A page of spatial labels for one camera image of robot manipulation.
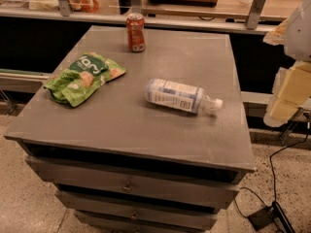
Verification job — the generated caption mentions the green chip bag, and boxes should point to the green chip bag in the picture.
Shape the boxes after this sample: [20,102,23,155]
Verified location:
[44,52,126,108]

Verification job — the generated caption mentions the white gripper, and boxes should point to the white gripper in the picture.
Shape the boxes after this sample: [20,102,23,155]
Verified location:
[263,0,311,127]

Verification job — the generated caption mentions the red coke can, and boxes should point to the red coke can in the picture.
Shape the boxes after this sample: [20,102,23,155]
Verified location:
[126,13,146,52]

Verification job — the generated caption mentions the grey metal bracket right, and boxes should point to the grey metal bracket right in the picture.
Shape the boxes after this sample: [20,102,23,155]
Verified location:
[246,0,266,30]

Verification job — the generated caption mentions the clear blue-label plastic bottle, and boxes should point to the clear blue-label plastic bottle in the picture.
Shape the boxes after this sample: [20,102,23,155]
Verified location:
[145,79,223,115]

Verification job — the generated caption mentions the black floor cable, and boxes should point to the black floor cable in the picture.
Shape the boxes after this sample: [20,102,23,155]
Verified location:
[233,114,311,218]

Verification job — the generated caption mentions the black floor power box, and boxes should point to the black floor power box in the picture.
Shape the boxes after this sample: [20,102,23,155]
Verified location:
[247,202,295,233]

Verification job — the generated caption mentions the grey drawer cabinet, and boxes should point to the grey drawer cabinet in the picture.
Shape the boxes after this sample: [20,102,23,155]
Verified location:
[6,26,255,233]

